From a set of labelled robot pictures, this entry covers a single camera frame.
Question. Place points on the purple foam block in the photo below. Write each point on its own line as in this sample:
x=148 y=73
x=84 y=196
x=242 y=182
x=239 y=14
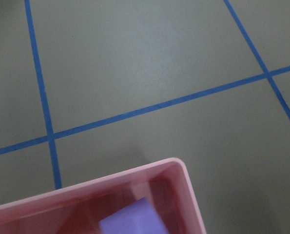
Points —
x=138 y=218

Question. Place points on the pink plastic bin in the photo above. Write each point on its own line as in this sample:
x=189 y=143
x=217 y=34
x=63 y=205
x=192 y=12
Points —
x=78 y=209

